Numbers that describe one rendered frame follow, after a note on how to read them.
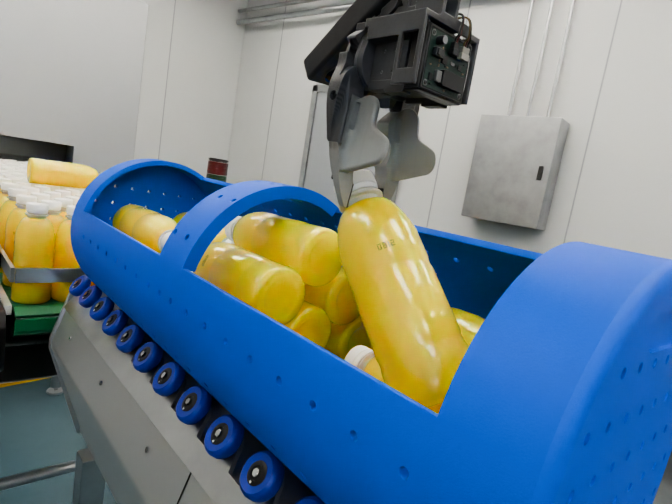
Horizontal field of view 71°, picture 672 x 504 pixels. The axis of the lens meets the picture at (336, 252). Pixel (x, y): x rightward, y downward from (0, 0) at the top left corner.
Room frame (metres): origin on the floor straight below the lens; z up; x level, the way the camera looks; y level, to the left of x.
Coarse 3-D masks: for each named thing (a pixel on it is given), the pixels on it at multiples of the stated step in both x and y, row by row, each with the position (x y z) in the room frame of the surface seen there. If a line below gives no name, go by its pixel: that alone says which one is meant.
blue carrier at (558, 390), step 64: (128, 192) 0.89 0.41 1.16; (192, 192) 0.98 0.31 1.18; (256, 192) 0.55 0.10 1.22; (128, 256) 0.61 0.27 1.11; (192, 256) 0.50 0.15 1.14; (448, 256) 0.53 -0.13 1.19; (512, 256) 0.45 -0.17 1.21; (576, 256) 0.29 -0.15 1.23; (640, 256) 0.29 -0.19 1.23; (192, 320) 0.46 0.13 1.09; (256, 320) 0.38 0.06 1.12; (512, 320) 0.26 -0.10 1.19; (576, 320) 0.24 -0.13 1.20; (640, 320) 0.24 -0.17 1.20; (256, 384) 0.37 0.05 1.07; (320, 384) 0.31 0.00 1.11; (384, 384) 0.28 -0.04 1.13; (512, 384) 0.23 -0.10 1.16; (576, 384) 0.22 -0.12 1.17; (640, 384) 0.27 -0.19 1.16; (320, 448) 0.31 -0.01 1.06; (384, 448) 0.26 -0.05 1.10; (448, 448) 0.23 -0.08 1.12; (512, 448) 0.21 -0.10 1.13; (576, 448) 0.21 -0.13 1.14; (640, 448) 0.30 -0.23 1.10
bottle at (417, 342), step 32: (352, 192) 0.41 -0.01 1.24; (352, 224) 0.39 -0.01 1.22; (384, 224) 0.38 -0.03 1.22; (352, 256) 0.38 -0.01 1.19; (384, 256) 0.36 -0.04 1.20; (416, 256) 0.37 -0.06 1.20; (352, 288) 0.38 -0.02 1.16; (384, 288) 0.35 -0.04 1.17; (416, 288) 0.35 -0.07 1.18; (384, 320) 0.35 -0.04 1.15; (416, 320) 0.34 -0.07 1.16; (448, 320) 0.35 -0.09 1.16; (384, 352) 0.34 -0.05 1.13; (416, 352) 0.33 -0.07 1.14; (448, 352) 0.33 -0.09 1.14; (416, 384) 0.32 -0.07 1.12; (448, 384) 0.32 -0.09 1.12
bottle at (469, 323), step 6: (456, 312) 0.45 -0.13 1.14; (462, 312) 0.45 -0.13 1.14; (468, 312) 0.46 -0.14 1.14; (456, 318) 0.44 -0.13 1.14; (462, 318) 0.44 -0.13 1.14; (468, 318) 0.44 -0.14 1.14; (474, 318) 0.44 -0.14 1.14; (480, 318) 0.44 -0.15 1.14; (462, 324) 0.43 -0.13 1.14; (468, 324) 0.43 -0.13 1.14; (474, 324) 0.43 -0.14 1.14; (480, 324) 0.43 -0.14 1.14; (462, 330) 0.43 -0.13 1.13; (468, 330) 0.42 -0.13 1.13; (474, 330) 0.42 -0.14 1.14; (468, 336) 0.42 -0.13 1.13; (474, 336) 0.42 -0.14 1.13; (468, 342) 0.41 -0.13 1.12
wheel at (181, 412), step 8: (184, 392) 0.53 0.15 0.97; (192, 392) 0.53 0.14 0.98; (200, 392) 0.52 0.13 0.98; (208, 392) 0.52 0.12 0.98; (184, 400) 0.52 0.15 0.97; (192, 400) 0.52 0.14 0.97; (200, 400) 0.51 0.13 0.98; (208, 400) 0.51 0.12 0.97; (176, 408) 0.52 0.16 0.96; (184, 408) 0.51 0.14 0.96; (192, 408) 0.51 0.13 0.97; (200, 408) 0.50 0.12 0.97; (208, 408) 0.51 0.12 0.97; (184, 416) 0.50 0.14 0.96; (192, 416) 0.50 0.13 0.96; (200, 416) 0.50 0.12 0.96; (192, 424) 0.51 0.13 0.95
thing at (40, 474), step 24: (0, 288) 0.99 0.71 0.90; (0, 312) 0.87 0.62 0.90; (0, 336) 0.85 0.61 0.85; (24, 336) 1.21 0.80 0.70; (48, 336) 1.20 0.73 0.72; (0, 360) 0.86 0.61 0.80; (24, 360) 1.07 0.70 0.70; (48, 360) 1.09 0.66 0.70; (0, 480) 1.14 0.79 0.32; (24, 480) 1.17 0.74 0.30
